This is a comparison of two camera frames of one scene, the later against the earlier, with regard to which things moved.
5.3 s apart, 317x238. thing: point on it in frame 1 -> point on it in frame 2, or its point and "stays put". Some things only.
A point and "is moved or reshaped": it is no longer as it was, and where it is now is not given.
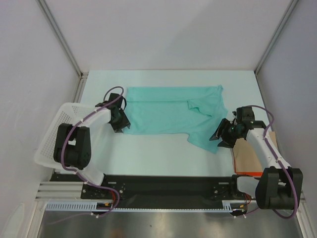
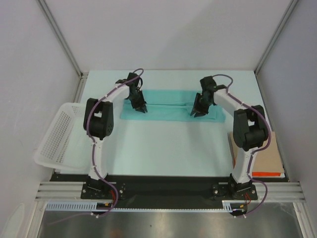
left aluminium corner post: (83, 76) stays put
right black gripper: (226, 142) -> (197, 106)
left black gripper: (125, 122) -> (141, 103)
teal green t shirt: (193, 110) is moved or reshaped
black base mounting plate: (159, 191) stays put
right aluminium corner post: (292, 4) stays put
